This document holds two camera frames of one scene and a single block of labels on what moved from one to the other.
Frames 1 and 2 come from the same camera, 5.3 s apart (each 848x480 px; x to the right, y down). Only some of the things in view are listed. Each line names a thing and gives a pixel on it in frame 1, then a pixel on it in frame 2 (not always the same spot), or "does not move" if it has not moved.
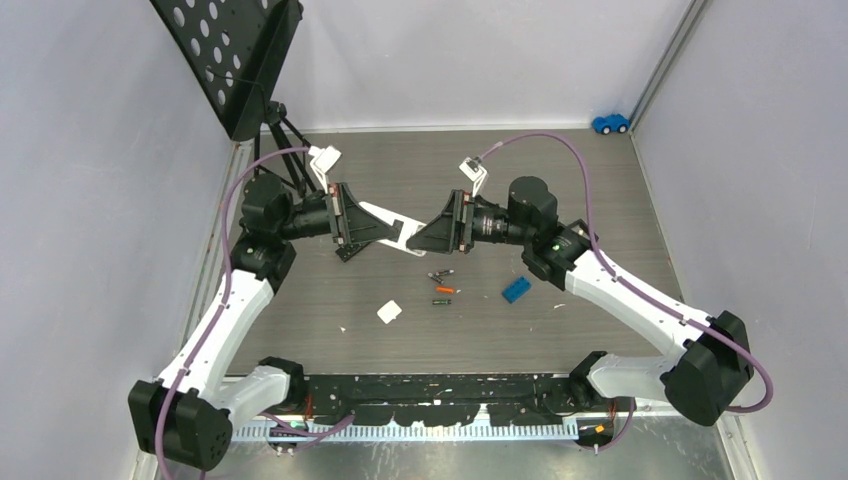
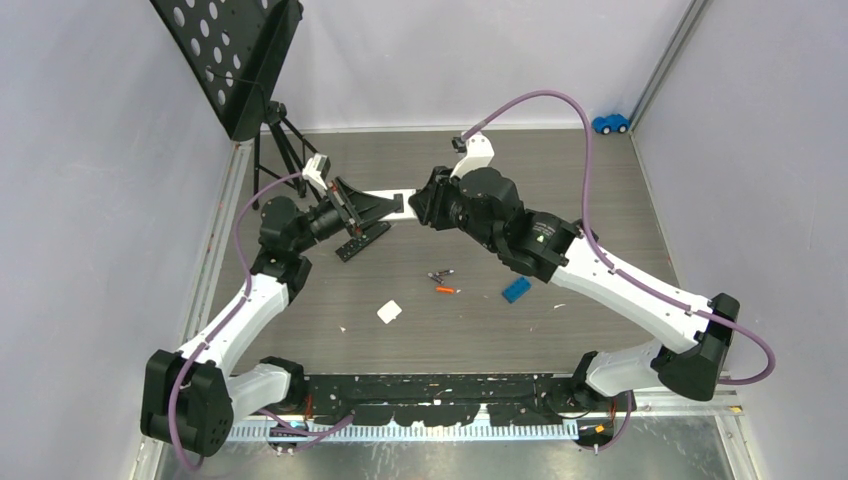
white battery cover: (389, 311) does not move
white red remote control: (409, 227) → (407, 213)
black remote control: (349, 250) does not move
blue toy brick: (520, 286) does not move
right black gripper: (449, 229) → (429, 202)
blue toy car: (611, 123) does not move
